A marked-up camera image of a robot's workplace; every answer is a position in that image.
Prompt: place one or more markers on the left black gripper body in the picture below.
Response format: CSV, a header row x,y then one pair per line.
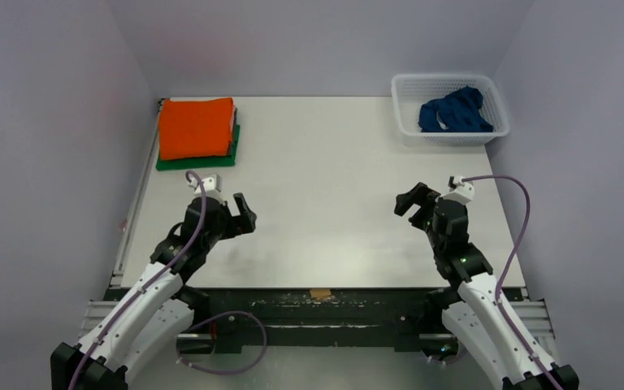
x,y
224,229

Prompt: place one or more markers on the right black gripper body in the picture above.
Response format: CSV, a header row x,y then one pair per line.
x,y
423,205

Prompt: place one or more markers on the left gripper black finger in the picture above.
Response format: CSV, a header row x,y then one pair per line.
x,y
221,212
245,221

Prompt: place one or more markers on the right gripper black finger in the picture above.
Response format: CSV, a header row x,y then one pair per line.
x,y
424,214
417,196

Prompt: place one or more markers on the blue t shirt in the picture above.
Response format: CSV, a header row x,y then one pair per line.
x,y
458,112

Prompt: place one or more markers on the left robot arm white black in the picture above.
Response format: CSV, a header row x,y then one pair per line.
x,y
160,305

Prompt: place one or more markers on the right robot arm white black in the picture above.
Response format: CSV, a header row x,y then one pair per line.
x,y
474,307

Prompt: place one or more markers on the folded green t shirt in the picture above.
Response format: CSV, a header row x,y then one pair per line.
x,y
194,163

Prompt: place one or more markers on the folded dark t shirt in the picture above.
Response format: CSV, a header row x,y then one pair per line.
x,y
235,133

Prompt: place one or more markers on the folded orange t shirt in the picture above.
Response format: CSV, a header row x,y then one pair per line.
x,y
196,129

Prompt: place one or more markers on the white plastic basket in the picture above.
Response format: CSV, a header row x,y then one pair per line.
x,y
410,91

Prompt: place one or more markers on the brown tape piece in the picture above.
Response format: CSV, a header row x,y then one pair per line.
x,y
320,294

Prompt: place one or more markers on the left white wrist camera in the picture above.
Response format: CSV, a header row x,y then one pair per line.
x,y
208,186

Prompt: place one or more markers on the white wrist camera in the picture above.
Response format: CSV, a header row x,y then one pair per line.
x,y
459,190
208,186

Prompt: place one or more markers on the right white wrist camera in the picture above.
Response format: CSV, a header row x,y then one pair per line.
x,y
459,190

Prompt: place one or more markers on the black mounting base rail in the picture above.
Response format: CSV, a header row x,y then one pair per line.
x,y
402,319

